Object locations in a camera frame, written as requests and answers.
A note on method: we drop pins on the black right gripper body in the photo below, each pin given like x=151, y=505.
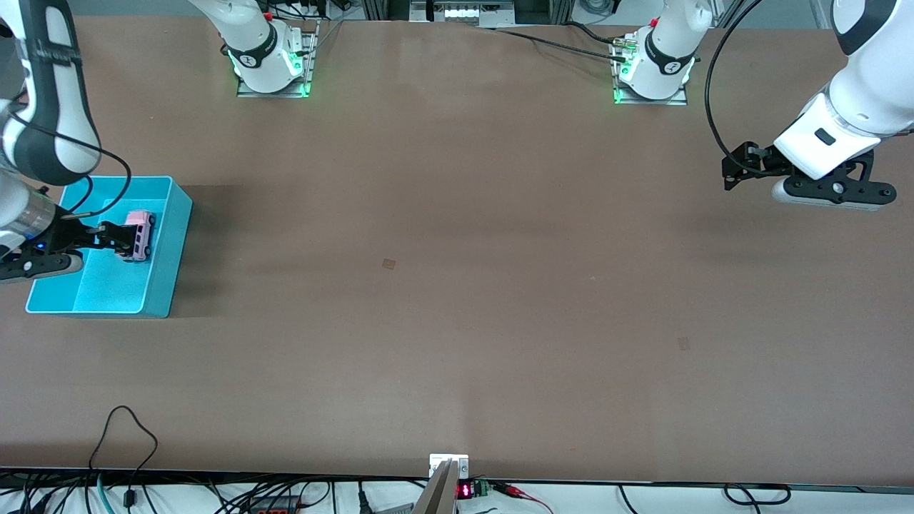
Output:
x=70, y=236

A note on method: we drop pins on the pink toy pickup truck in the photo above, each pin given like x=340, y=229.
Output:
x=140, y=235

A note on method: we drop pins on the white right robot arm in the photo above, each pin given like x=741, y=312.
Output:
x=50, y=107

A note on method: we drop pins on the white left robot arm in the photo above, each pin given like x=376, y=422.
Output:
x=857, y=100

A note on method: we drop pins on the blue plastic bin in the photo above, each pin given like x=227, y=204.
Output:
x=107, y=285

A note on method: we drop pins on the red digit display module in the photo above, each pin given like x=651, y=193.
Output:
x=465, y=490

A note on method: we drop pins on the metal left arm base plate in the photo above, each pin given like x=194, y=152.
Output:
x=682, y=98

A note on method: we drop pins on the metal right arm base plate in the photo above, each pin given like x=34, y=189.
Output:
x=307, y=71

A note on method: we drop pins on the aluminium frame with light box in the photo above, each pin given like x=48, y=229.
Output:
x=464, y=10

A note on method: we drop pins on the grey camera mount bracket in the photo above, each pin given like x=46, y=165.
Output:
x=444, y=485

